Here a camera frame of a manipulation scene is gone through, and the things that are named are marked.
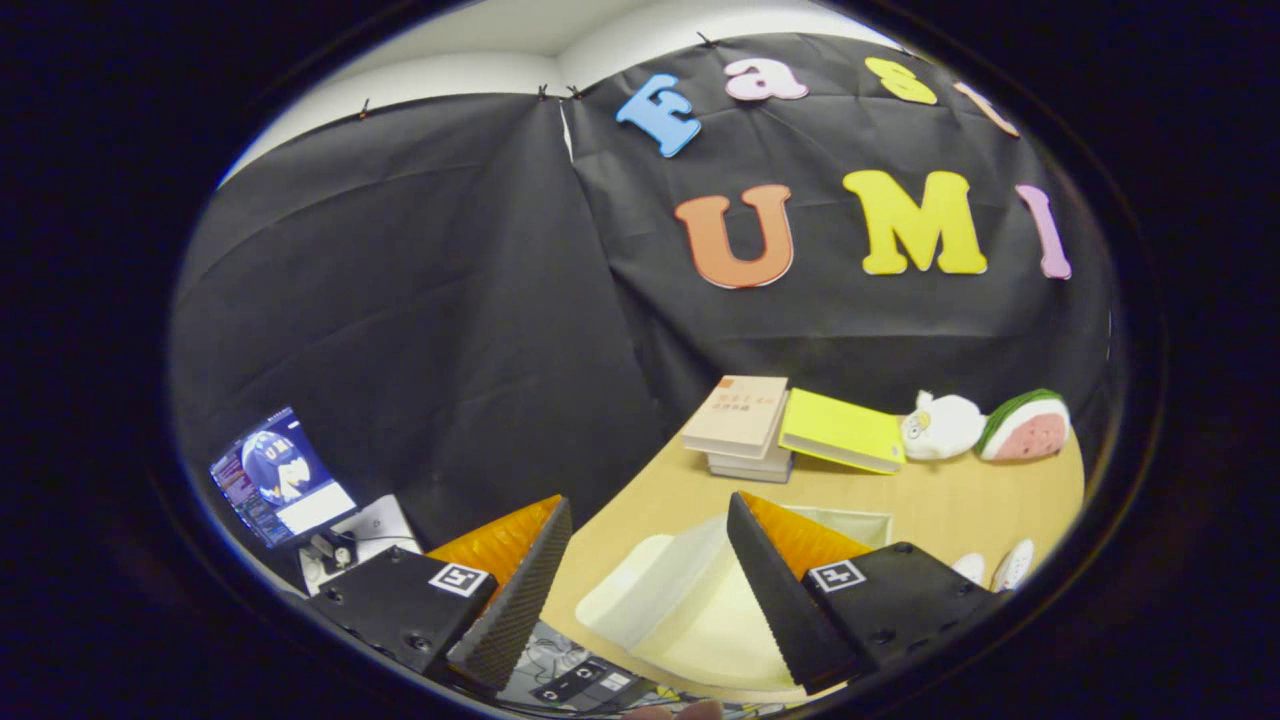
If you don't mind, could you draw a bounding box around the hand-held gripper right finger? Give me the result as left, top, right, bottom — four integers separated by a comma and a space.
726, 491, 1006, 696

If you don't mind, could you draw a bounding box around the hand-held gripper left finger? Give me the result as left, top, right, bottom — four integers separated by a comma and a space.
305, 494, 574, 698

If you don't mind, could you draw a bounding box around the cream fabric storage box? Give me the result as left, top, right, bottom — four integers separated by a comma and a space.
575, 505, 893, 693

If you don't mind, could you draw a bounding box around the open laptop computer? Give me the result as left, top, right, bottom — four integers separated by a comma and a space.
208, 405, 423, 598

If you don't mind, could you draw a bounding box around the stack of pale books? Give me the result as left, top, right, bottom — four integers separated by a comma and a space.
705, 450, 794, 484

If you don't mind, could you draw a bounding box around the yellow cover book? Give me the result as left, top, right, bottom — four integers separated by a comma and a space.
778, 388, 907, 475

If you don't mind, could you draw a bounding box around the white plush toy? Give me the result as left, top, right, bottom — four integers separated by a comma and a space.
900, 390, 988, 462

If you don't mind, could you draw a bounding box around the watermelon slice plush toy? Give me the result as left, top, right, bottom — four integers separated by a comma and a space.
977, 389, 1072, 462

